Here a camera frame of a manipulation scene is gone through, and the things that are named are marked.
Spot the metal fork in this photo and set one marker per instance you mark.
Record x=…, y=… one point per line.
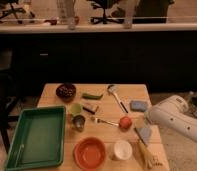
x=98, y=120

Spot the orange ball toy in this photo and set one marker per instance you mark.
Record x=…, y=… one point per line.
x=125, y=122

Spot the blue towel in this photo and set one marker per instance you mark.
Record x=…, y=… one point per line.
x=145, y=134

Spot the left black office chair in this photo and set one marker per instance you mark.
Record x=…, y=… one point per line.
x=25, y=9

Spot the green plastic tray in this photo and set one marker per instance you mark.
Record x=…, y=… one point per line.
x=38, y=140

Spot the wooden brush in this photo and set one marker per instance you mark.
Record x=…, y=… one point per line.
x=148, y=157

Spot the white cup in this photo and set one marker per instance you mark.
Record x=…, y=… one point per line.
x=122, y=150

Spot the blue sponge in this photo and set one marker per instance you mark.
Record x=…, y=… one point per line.
x=138, y=106

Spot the orange bowl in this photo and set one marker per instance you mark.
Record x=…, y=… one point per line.
x=89, y=154

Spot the middle black office chair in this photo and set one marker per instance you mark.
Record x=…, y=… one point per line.
x=104, y=5

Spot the black office chair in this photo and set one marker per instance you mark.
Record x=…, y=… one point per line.
x=104, y=5
x=25, y=9

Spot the green cup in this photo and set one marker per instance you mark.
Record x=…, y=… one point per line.
x=76, y=109

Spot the dark bowl of food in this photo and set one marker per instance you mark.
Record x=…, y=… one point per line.
x=66, y=91

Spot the dark brown stick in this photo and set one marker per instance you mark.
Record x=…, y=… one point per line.
x=91, y=110

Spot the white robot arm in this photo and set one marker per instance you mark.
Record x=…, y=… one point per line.
x=170, y=112

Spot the small metal cup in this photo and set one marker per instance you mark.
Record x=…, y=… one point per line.
x=79, y=122

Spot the green pepper toy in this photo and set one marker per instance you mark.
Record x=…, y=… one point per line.
x=92, y=97

